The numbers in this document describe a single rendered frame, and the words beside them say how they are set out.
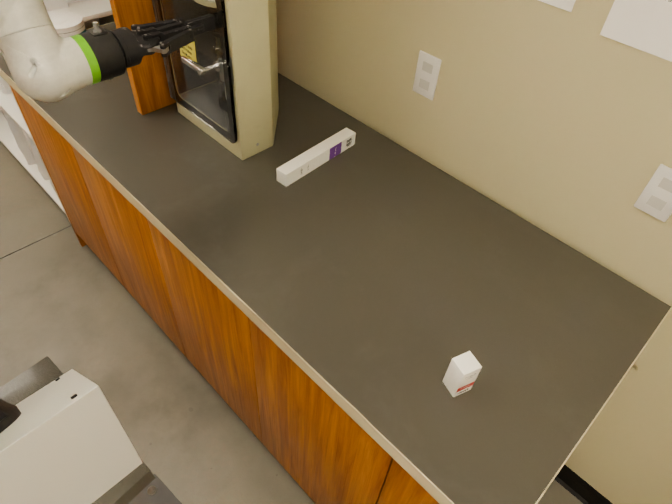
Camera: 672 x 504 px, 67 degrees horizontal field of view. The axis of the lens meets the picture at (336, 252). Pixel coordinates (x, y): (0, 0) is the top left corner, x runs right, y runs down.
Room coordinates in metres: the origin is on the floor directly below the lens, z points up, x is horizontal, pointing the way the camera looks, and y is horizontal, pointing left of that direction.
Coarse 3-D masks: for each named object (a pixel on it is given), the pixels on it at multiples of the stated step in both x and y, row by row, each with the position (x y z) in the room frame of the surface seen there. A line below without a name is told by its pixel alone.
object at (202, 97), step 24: (168, 0) 1.28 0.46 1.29; (192, 0) 1.20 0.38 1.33; (216, 0) 1.14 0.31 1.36; (216, 24) 1.14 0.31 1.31; (216, 48) 1.15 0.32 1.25; (192, 72) 1.24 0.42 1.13; (216, 72) 1.16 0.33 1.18; (192, 96) 1.25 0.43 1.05; (216, 96) 1.17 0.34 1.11; (216, 120) 1.18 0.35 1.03
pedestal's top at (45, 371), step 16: (32, 368) 0.45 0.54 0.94; (48, 368) 0.46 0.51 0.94; (16, 384) 0.42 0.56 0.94; (32, 384) 0.42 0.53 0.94; (16, 400) 0.39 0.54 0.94; (144, 464) 0.30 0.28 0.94; (128, 480) 0.27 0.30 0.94; (144, 480) 0.28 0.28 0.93; (112, 496) 0.25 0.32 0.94; (128, 496) 0.25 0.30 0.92
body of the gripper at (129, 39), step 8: (112, 32) 0.98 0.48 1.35; (120, 32) 0.98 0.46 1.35; (128, 32) 0.99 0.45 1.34; (152, 32) 1.05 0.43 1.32; (120, 40) 0.96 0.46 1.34; (128, 40) 0.97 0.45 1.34; (136, 40) 0.98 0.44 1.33; (144, 40) 1.01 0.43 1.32; (152, 40) 1.01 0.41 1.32; (128, 48) 0.96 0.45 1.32; (136, 48) 0.97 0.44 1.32; (144, 48) 0.98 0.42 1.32; (128, 56) 0.95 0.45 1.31; (136, 56) 0.97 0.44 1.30; (128, 64) 0.96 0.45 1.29; (136, 64) 0.98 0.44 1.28
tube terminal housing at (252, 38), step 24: (240, 0) 1.16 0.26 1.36; (264, 0) 1.21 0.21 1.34; (240, 24) 1.15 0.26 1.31; (264, 24) 1.20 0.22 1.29; (240, 48) 1.15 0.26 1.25; (264, 48) 1.20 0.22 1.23; (240, 72) 1.14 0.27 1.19; (264, 72) 1.20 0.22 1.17; (240, 96) 1.14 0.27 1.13; (264, 96) 1.20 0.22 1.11; (192, 120) 1.29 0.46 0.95; (240, 120) 1.14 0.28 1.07; (264, 120) 1.19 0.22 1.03; (240, 144) 1.13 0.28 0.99; (264, 144) 1.19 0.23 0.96
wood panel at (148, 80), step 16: (112, 0) 1.32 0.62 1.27; (128, 0) 1.34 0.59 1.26; (144, 0) 1.37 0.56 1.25; (128, 16) 1.33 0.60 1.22; (144, 16) 1.36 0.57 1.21; (144, 64) 1.34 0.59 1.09; (160, 64) 1.38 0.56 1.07; (144, 80) 1.33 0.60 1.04; (160, 80) 1.37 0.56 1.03; (144, 96) 1.33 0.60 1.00; (160, 96) 1.36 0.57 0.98; (144, 112) 1.32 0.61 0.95
